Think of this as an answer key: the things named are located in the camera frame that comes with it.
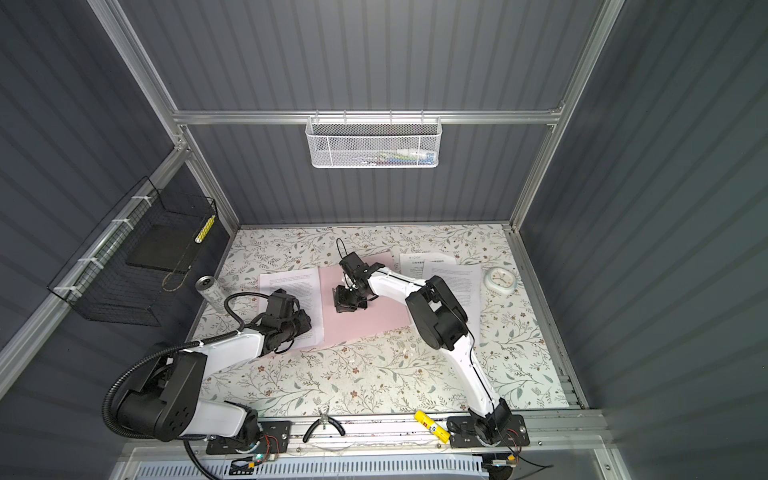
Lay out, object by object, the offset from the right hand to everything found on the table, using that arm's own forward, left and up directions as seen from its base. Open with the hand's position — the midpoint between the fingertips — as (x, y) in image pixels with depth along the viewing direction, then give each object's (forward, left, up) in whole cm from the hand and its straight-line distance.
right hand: (341, 311), depth 97 cm
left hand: (-4, +10, +2) cm, 11 cm away
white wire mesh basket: (+68, -9, +21) cm, 72 cm away
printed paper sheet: (+10, +14, +2) cm, 17 cm away
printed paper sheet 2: (+19, -24, 0) cm, 31 cm away
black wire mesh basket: (-4, +46, +30) cm, 55 cm away
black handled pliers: (-32, +1, 0) cm, 32 cm away
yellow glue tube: (-34, -28, +1) cm, 44 cm away
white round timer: (+10, -54, +2) cm, 55 cm away
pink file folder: (-3, -13, +3) cm, 14 cm away
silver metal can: (-1, +36, +13) cm, 38 cm away
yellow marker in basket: (+7, +35, +29) cm, 46 cm away
